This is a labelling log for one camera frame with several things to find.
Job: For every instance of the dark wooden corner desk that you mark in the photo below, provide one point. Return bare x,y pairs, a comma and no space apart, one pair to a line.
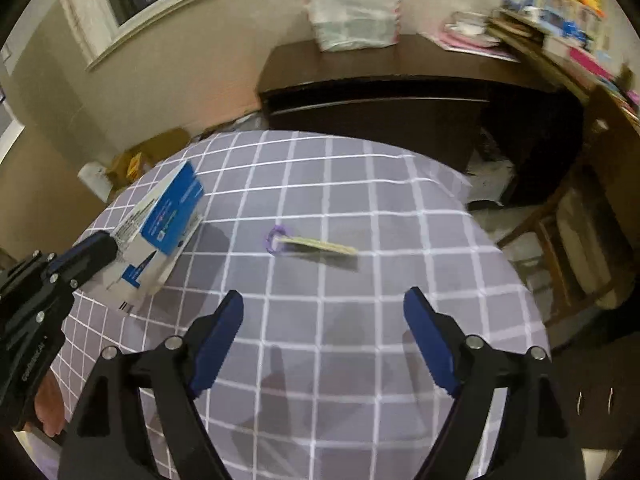
375,90

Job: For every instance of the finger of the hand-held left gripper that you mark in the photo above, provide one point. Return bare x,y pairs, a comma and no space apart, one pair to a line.
87,257

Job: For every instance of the dark drawer cabinet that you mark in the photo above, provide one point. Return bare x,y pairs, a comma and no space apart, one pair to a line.
595,410

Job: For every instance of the white storage box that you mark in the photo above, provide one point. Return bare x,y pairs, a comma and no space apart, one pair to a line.
492,180

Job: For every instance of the round table, checked purple cloth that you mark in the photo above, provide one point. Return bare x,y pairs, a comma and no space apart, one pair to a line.
325,310

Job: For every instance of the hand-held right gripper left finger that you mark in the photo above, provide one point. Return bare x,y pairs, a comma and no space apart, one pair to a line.
217,345

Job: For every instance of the wall poster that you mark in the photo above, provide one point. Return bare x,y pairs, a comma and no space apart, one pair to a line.
7,135

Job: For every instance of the pink flat box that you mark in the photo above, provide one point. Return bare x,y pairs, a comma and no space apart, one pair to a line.
590,62

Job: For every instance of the wooden chair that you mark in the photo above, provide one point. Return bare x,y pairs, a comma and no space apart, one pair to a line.
610,160

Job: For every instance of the pink mat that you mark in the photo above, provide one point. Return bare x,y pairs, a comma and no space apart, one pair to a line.
465,47

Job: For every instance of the person's left forearm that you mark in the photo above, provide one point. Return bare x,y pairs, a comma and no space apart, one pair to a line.
50,405

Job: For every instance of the white plastic container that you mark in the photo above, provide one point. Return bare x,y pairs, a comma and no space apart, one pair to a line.
95,180

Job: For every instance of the grey seat cushion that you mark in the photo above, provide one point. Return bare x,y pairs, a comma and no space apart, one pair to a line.
585,250

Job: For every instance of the white plate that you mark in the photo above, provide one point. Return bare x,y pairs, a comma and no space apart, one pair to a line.
470,35

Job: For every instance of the blue and white cardboard box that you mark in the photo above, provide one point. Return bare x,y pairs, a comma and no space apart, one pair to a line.
165,215

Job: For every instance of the large white plastic bag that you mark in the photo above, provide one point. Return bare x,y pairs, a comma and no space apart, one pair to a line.
350,15

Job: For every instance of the brown cardboard box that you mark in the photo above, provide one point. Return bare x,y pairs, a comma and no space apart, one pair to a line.
150,152

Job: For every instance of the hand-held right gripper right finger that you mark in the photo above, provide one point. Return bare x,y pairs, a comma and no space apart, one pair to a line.
430,345

